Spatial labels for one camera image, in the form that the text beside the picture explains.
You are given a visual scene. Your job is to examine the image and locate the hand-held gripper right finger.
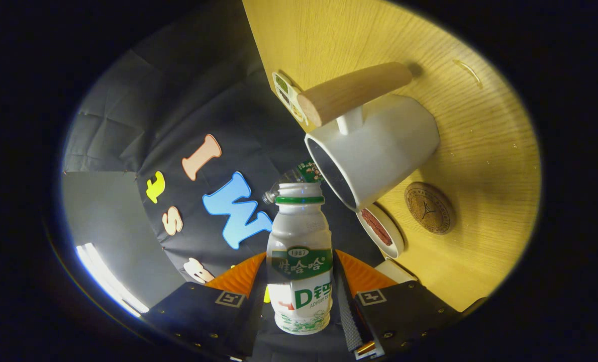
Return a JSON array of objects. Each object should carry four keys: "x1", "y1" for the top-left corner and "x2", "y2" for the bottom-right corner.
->
[{"x1": 332, "y1": 250, "x2": 463, "y2": 360}]

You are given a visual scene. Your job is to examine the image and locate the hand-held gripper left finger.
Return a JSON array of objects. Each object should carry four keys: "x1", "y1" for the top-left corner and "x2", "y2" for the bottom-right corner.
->
[{"x1": 143, "y1": 252, "x2": 274, "y2": 360}]

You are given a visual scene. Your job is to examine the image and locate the white juice bottle green label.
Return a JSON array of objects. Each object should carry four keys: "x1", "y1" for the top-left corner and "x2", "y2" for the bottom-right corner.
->
[{"x1": 266, "y1": 182, "x2": 334, "y2": 335}]

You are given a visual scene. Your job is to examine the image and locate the round cork coaster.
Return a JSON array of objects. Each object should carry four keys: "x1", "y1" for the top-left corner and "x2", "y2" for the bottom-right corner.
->
[{"x1": 405, "y1": 182, "x2": 455, "y2": 235}]

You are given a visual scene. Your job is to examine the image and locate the white cup with wooden handle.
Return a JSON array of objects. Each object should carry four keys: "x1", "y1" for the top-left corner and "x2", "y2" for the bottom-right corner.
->
[{"x1": 297, "y1": 62, "x2": 440, "y2": 212}]

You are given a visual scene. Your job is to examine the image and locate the clear plastic water bottle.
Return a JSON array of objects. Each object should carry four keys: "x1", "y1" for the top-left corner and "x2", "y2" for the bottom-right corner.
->
[{"x1": 262, "y1": 160, "x2": 325, "y2": 204}]

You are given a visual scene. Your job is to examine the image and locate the cream toaster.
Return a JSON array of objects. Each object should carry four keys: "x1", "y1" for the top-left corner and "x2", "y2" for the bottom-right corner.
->
[{"x1": 374, "y1": 259, "x2": 418, "y2": 284}]

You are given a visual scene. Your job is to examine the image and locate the round beige plate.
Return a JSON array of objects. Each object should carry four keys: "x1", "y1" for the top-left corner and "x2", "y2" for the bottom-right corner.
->
[{"x1": 356, "y1": 203, "x2": 405, "y2": 259}]

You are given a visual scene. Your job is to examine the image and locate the red sausage pieces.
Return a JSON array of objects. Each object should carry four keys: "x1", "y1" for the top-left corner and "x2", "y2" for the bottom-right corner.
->
[{"x1": 361, "y1": 209, "x2": 393, "y2": 246}]

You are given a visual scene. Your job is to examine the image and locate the wooden table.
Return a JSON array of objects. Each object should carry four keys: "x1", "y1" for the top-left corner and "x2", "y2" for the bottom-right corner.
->
[{"x1": 242, "y1": 0, "x2": 542, "y2": 312}]

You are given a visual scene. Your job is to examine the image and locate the white divided dish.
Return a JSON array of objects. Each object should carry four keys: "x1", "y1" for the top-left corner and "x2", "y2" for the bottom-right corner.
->
[{"x1": 272, "y1": 71, "x2": 309, "y2": 125}]

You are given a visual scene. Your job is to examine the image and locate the black backdrop cloth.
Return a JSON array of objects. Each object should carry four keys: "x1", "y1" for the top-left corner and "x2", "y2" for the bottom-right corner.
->
[{"x1": 63, "y1": 0, "x2": 386, "y2": 362}]

